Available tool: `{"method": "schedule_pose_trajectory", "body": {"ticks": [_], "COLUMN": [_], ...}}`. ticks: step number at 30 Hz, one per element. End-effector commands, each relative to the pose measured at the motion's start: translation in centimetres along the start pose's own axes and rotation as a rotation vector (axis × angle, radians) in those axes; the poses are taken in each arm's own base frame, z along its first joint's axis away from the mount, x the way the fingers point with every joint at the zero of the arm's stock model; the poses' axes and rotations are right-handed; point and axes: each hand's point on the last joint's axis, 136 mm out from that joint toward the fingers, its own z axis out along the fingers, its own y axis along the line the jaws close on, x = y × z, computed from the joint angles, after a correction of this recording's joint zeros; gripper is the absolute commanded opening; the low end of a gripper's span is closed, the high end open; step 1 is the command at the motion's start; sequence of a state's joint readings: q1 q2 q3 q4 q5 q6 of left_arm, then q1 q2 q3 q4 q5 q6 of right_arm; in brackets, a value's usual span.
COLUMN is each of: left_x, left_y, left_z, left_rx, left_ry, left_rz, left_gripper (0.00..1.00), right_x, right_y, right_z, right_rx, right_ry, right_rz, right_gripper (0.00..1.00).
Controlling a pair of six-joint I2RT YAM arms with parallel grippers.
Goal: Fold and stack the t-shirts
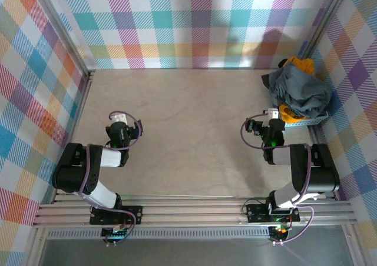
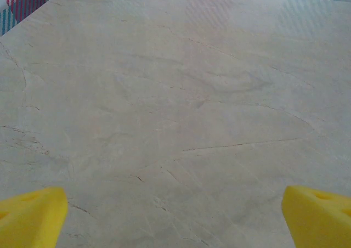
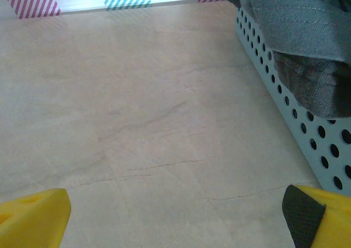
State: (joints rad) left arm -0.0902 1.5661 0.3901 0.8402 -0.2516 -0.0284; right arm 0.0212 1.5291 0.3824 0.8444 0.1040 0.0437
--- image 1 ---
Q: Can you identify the grey t-shirt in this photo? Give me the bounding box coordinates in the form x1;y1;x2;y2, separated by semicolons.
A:
262;64;333;118

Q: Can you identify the light blue plastic basket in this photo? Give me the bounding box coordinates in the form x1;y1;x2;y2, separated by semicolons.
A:
283;110;329;128

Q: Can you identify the orange t-shirt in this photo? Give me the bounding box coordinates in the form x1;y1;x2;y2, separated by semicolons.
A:
278;56;316;124

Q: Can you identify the grey metal panel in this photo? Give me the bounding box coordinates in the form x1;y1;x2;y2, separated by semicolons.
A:
38;238;354;266

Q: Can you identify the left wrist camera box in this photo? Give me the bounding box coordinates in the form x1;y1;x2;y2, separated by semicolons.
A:
109;112;128;126

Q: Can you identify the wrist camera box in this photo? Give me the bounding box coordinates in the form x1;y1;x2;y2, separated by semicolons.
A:
263;108;280;121
109;112;128;126

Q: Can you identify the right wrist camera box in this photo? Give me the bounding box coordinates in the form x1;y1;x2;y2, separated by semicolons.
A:
263;108;280;121

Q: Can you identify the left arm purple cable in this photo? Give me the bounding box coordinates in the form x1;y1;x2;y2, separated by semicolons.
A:
78;110;145;248

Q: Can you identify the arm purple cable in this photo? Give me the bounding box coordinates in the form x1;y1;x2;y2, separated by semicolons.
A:
78;110;145;248
240;116;315;245

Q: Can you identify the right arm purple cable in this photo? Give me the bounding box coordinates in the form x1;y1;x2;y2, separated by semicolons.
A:
240;116;315;245

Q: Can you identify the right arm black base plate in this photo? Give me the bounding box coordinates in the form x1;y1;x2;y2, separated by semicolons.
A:
246;203;301;223

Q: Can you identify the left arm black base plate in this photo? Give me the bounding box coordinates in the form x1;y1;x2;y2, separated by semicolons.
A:
89;205;144;226

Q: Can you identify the aluminium mounting rail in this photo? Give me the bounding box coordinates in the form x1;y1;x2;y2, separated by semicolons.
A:
32;194;359;228

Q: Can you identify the slotted grey cable duct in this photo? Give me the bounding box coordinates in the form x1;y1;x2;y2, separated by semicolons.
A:
47;230;272;240

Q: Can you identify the aluminium frame post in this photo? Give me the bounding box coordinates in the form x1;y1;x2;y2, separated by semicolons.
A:
299;0;353;61
26;0;95;78

